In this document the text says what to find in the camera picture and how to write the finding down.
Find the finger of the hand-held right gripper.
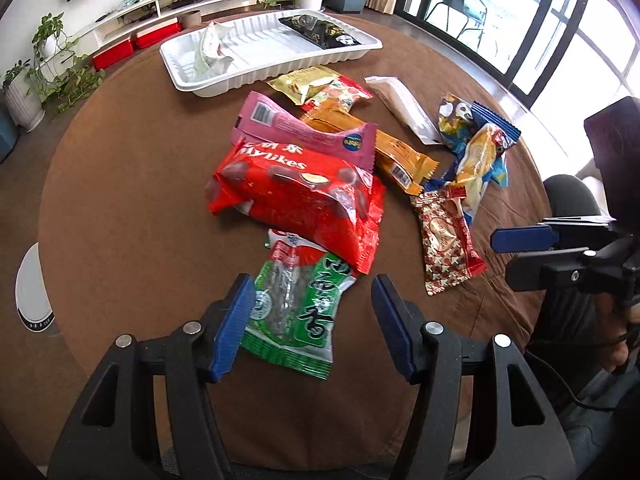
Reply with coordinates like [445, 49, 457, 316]
[505, 237, 626, 292]
[491, 217, 616, 255]

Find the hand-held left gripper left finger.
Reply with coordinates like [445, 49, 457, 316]
[47, 273, 257, 480]

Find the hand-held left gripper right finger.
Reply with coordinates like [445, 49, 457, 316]
[370, 273, 591, 480]

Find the green snack packet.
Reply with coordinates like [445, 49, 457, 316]
[240, 229, 358, 381]

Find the red star-print snack packet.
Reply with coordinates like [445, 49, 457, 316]
[410, 191, 488, 297]

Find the yellow bread snack packet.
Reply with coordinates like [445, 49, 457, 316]
[445, 124, 507, 211]

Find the blue snack packet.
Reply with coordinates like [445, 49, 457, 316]
[442, 101, 522, 226]

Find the panda-print snack packet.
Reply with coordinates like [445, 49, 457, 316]
[438, 94, 483, 153]

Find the large red snack packet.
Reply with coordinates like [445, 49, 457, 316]
[205, 137, 388, 275]

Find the orange long snack packet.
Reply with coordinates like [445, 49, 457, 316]
[300, 100, 440, 196]

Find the white long snack packet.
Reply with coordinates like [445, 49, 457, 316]
[365, 76, 446, 147]

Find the pink snack packet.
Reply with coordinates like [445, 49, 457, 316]
[231, 91, 378, 171]

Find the red white fruit-print packet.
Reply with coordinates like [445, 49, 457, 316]
[300, 76, 375, 113]

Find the gold snack packet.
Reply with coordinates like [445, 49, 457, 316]
[266, 66, 337, 106]

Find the white plastic tray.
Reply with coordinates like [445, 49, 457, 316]
[160, 9, 383, 98]

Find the person's right hand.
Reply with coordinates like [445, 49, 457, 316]
[594, 292, 640, 362]

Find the person's leg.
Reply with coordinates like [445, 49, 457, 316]
[525, 174, 640, 480]

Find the black framed glass door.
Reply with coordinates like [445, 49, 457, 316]
[395, 0, 640, 126]

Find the white air purifier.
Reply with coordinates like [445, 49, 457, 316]
[15, 242, 56, 333]

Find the white red snack packet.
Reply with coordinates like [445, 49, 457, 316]
[192, 22, 236, 78]

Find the black snack packet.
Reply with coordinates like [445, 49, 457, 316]
[278, 15, 368, 51]

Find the leafy green floor plant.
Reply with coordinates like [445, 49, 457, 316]
[30, 12, 107, 113]

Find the plant in white ribbed pot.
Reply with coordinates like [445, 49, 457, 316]
[1, 59, 47, 133]

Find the black cable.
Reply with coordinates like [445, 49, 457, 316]
[522, 330, 636, 413]

